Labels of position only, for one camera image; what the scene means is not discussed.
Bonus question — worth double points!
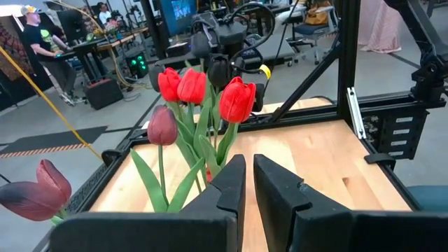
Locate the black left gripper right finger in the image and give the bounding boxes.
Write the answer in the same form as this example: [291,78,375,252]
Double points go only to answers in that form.
[253,153,448,252]

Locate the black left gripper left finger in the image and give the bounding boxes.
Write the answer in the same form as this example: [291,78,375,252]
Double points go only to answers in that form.
[50,153,247,252]

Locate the thin green stem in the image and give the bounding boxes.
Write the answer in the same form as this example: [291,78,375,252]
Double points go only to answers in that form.
[199,76,257,178]

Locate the black artificial tulip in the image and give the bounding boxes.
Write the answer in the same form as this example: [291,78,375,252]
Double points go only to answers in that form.
[208,55,232,106]
[190,31,215,73]

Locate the red artificial tulip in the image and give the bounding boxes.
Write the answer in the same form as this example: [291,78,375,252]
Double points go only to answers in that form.
[176,67,211,165]
[157,67,197,141]

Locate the dark maroon artificial tulip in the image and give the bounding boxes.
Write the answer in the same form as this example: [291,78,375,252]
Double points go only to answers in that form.
[0,159,73,227]
[129,104,206,214]

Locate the dark grey side table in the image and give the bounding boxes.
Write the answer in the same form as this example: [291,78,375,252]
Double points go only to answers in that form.
[241,33,297,70]

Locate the blue office chair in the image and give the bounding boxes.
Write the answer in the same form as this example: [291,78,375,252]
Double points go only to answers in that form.
[279,0,341,67]

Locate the black table clamp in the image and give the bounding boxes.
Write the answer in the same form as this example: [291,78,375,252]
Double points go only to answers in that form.
[101,149,123,167]
[363,153,397,172]

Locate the tan bag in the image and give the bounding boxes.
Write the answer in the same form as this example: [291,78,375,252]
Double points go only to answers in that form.
[303,0,333,26]

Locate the large display screen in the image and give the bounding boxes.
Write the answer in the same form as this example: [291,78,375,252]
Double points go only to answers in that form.
[160,0,197,36]

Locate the black box with white labels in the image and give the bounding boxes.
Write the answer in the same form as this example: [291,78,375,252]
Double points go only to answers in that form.
[363,104,430,161]

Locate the black column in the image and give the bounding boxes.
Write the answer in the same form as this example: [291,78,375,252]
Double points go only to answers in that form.
[139,0,172,60]

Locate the black computer with green lights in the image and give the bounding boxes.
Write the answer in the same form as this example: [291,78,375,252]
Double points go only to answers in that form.
[125,51,150,79]

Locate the black mat with striped edge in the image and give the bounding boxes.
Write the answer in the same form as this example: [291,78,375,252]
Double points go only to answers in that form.
[0,125,109,159]

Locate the pink draped cloth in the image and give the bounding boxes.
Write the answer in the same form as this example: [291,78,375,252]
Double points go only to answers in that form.
[358,0,404,55]

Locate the black floor case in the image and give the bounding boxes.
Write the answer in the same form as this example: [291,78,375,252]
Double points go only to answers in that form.
[83,77,125,111]

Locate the pink tulips in pot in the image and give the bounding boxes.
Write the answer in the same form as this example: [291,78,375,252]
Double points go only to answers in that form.
[104,20,120,36]

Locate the black diagonal beam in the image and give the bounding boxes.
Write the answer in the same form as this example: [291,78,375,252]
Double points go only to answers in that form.
[384,0,448,104]

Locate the person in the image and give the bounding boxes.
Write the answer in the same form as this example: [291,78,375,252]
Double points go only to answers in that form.
[20,5,87,106]
[96,2,113,26]

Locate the black desk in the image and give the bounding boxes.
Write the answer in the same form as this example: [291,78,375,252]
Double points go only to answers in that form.
[57,26,150,83]

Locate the patterned hanging cloth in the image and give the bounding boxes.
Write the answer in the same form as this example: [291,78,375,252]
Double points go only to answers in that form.
[0,20,33,82]

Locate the silver metal bracket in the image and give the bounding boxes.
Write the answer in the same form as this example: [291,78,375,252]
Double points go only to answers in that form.
[346,87,368,140]

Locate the yellow curved floor cable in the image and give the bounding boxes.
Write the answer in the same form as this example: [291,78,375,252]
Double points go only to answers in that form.
[57,0,141,90]

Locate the yellow hanging cable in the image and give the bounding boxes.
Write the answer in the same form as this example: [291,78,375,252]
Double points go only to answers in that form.
[0,45,104,161]

